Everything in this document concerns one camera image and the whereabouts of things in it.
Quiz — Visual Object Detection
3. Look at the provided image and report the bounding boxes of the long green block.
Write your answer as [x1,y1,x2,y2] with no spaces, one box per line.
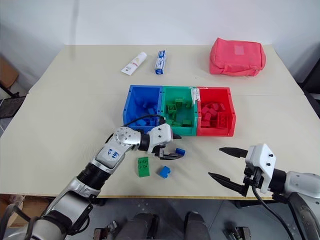
[135,156,152,178]

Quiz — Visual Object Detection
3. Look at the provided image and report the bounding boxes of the black metal stand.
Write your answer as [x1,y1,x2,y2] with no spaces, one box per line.
[0,83,28,120]

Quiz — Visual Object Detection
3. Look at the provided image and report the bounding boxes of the red plastic bin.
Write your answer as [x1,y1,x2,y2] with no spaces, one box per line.
[196,86,237,138]

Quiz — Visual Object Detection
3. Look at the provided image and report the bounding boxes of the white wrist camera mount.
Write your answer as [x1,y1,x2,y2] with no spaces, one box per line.
[244,143,277,195]
[147,124,175,154]

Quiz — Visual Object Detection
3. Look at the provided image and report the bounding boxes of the white toothpaste tube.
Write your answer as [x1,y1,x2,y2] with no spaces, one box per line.
[120,51,148,77]

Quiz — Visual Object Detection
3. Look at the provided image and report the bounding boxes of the dark rounded shape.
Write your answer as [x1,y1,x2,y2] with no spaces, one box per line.
[116,212,161,240]
[183,211,212,240]

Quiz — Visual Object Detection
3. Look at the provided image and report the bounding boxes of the blue white toothpaste box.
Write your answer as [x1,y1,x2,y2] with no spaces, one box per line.
[153,49,168,76]

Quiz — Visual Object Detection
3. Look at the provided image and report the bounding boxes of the white tape strip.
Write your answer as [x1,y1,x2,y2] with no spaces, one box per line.
[187,86,209,106]

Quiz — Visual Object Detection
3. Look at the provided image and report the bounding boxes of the pink fabric pouch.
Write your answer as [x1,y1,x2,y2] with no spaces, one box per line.
[208,37,267,78]

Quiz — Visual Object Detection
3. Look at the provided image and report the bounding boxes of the small bright blue block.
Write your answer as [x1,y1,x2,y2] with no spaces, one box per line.
[156,165,173,180]

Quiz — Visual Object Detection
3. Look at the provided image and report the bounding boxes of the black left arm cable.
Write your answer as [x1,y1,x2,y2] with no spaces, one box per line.
[121,114,167,128]

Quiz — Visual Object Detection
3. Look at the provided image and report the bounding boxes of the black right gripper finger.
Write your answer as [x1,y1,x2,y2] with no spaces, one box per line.
[218,147,250,159]
[208,171,244,196]

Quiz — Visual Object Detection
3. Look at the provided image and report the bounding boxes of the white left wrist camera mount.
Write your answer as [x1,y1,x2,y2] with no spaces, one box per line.
[147,124,175,154]

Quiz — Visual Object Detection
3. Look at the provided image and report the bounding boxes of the blue plastic bin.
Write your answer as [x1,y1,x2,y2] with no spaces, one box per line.
[121,84,164,133]

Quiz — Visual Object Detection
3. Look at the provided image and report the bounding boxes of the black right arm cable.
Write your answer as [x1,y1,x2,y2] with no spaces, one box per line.
[250,183,296,240]

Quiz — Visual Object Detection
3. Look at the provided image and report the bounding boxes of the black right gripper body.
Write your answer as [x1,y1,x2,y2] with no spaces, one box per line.
[240,161,262,198]

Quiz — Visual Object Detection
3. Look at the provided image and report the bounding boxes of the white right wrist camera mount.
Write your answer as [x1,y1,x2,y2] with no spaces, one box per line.
[244,143,277,195]

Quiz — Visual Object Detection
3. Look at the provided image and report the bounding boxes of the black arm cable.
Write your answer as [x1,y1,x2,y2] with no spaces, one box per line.
[121,114,167,128]
[250,183,296,240]

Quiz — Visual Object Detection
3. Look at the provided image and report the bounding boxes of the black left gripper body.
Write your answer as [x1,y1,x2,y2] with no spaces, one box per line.
[151,141,174,160]

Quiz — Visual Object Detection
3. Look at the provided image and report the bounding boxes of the green plastic bin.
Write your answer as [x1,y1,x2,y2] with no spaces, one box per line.
[159,85,199,137]

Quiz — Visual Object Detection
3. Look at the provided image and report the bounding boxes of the large red block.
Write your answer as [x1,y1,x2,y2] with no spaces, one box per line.
[216,112,231,130]

